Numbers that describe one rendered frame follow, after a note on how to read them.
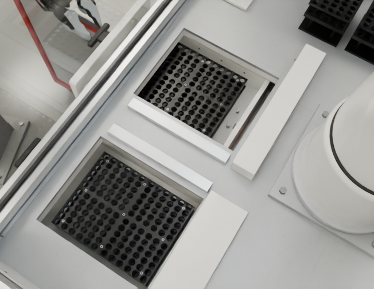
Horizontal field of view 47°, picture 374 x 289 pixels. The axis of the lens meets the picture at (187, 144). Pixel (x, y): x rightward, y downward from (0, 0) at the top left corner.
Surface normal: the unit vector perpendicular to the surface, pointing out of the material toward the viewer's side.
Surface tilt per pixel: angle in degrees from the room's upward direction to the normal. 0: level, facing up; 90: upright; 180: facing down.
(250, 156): 0
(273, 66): 0
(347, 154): 90
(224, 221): 0
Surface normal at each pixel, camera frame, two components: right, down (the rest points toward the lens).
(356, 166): -0.81, 0.50
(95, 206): 0.03, -0.38
